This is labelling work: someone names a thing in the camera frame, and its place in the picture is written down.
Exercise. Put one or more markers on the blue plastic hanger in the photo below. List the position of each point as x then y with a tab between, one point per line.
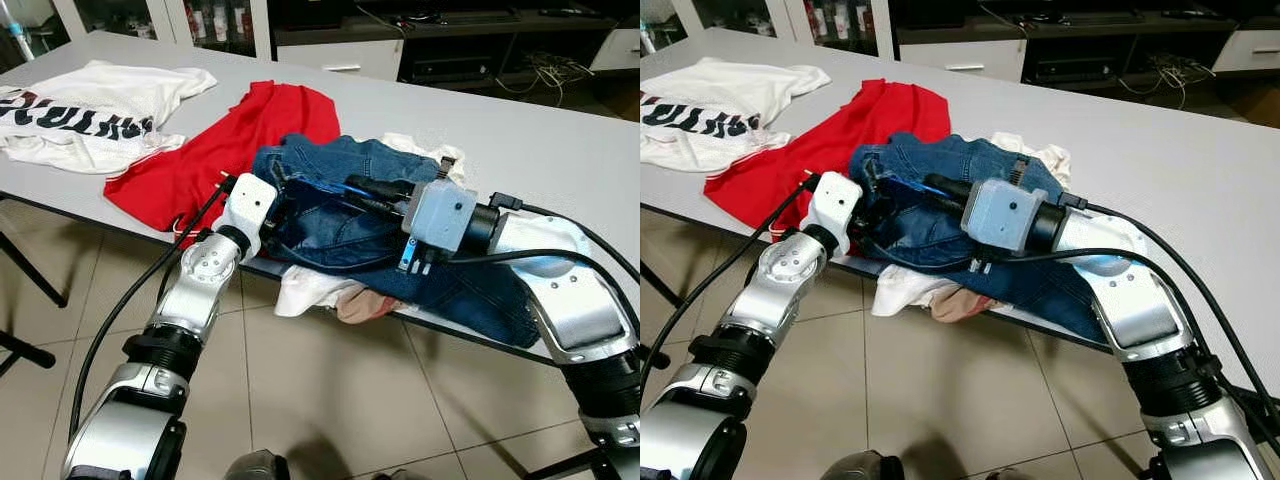
910	185
330	193

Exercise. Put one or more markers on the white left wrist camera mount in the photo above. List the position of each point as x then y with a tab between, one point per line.
835	200
250	200

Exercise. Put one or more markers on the white glass-door cabinet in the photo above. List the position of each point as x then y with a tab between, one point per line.
260	30
885	30

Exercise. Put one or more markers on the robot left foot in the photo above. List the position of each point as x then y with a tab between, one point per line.
865	468
255	468

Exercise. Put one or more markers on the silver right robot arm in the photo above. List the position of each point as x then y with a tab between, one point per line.
1140	300
580	300

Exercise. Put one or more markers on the white t-shirt black print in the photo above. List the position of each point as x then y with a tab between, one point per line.
740	85
110	90

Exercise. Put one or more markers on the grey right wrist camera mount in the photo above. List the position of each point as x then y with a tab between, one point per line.
1000	215
440	215

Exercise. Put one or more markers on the red garment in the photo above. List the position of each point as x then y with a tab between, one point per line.
250	130
850	130

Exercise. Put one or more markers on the dark TV stand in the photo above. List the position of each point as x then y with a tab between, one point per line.
1070	70
450	70

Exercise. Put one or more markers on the white garment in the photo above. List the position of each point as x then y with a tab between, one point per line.
905	290
305	290

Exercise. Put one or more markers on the blue denim jeans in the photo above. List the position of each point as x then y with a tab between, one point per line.
950	160
350	160

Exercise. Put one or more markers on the peach cloth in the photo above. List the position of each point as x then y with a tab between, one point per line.
370	308
965	305

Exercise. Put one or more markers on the black table legs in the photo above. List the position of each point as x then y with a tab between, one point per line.
670	285
35	270

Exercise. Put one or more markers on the white drawer front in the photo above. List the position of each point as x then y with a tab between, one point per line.
960	58
340	58
1245	50
618	50

